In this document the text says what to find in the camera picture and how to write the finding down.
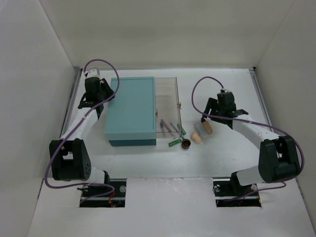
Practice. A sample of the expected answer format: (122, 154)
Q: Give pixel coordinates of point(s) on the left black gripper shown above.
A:
(87, 102)

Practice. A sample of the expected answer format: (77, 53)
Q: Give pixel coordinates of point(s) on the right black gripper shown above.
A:
(212, 104)

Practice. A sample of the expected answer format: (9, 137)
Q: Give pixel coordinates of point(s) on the beige foundation pump bottle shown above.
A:
(206, 125)

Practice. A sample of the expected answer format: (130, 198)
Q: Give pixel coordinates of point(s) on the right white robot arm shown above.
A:
(278, 158)

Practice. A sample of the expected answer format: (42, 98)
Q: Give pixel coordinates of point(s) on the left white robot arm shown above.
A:
(69, 158)

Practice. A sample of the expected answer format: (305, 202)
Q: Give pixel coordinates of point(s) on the peach makeup sponge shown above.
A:
(196, 138)

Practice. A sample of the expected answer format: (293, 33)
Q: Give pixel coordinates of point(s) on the teal makeup organizer box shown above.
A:
(131, 115)

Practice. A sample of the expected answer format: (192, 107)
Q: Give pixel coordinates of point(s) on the grey makeup pencil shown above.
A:
(177, 130)

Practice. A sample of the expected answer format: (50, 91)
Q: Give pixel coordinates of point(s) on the red white makeup pencil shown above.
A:
(166, 127)

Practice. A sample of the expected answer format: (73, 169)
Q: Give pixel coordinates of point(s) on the black silver makeup pencil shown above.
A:
(162, 129)

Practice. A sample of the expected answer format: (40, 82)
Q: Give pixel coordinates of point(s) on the round brown cosmetic jar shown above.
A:
(185, 144)

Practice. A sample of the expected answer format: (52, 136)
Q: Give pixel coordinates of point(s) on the green tube lower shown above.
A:
(175, 142)

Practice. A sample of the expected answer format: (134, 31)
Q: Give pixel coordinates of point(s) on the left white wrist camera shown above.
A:
(94, 73)

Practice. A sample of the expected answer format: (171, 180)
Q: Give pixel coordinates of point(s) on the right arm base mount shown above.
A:
(227, 196)

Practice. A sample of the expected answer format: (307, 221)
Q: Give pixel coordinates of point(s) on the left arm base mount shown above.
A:
(104, 197)

